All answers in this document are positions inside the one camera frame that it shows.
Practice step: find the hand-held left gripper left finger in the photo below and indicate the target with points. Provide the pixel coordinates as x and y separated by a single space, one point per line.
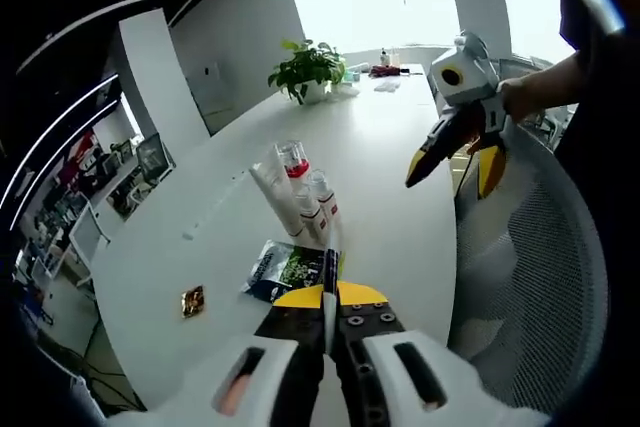
280 322

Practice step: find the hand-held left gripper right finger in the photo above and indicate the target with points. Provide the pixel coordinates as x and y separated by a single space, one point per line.
370 319

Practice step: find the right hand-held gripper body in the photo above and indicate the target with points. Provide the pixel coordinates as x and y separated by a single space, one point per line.
470 79

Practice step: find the white skincare tube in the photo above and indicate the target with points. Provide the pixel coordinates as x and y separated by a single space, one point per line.
280 202

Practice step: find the person's right hand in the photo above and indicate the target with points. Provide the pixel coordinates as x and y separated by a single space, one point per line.
525 97

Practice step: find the green black packet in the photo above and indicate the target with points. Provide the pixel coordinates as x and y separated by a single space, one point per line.
285 269

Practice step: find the red cloth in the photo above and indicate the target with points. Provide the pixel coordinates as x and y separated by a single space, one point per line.
385 72

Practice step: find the grey mesh office chair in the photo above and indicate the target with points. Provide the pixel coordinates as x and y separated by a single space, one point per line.
540 247

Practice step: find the brown gold packet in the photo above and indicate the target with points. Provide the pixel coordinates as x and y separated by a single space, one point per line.
192 302

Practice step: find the teal packet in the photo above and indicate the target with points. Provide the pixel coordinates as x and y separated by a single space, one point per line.
354 74

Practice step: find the person's dark shirt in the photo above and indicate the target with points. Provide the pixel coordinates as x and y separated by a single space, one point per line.
610 147

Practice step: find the potted green plant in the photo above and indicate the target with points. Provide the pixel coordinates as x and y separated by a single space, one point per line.
305 69

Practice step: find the dark grey office chair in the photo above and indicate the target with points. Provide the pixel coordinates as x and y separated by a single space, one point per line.
152 157

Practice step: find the white mesh office chair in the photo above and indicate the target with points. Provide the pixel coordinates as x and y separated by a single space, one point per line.
87 232

